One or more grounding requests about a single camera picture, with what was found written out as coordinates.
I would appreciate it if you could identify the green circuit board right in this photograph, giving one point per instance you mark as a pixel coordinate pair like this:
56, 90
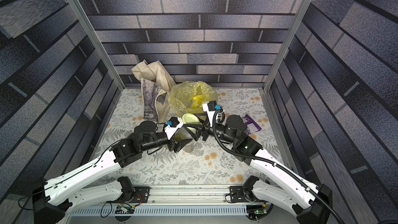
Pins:
255, 211

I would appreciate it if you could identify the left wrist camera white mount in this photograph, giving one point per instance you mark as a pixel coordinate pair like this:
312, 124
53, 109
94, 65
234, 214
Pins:
172, 126

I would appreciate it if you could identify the small clear bean jar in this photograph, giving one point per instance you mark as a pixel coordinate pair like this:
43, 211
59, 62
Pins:
189, 147

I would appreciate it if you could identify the clear jar of mung beans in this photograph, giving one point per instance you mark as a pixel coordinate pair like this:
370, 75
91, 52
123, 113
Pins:
182, 134

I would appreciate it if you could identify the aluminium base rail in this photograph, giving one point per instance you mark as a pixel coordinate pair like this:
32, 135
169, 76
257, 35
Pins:
180, 200

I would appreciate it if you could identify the beige printed tote bag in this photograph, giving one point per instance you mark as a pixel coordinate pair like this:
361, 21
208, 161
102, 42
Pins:
156, 84

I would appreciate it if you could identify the aluminium frame post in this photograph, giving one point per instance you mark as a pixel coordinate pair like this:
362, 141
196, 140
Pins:
285, 45
88, 28

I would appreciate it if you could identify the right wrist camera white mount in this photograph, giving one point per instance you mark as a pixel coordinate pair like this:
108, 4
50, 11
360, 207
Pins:
213, 110

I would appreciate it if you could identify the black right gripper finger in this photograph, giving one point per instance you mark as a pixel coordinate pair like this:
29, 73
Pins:
195, 130
203, 119

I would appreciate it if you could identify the yellow plastic trash bag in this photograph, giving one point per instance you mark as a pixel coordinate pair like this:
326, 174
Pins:
188, 97

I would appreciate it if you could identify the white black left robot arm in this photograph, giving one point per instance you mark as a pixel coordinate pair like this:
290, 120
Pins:
54, 199

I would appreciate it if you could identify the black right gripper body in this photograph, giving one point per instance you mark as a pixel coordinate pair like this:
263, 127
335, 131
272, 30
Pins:
208, 127

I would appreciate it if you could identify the green circuit board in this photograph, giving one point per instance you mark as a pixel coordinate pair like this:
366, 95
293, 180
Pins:
120, 209
255, 211

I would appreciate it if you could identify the purple packet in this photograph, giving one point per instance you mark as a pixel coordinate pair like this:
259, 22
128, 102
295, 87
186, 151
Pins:
252, 126

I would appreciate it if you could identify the aluminium frame post right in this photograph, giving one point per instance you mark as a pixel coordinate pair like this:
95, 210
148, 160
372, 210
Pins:
285, 45

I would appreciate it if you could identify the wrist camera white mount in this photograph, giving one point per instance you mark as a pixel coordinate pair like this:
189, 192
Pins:
213, 110
172, 126

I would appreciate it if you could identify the green circuit board left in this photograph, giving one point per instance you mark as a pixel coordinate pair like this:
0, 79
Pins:
120, 209

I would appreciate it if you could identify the aluminium frame post left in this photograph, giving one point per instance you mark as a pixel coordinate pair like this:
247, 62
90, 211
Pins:
88, 28

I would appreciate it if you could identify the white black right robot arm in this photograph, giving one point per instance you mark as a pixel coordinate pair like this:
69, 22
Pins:
308, 202

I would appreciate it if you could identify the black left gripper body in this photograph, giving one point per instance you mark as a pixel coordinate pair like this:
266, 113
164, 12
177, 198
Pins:
171, 143

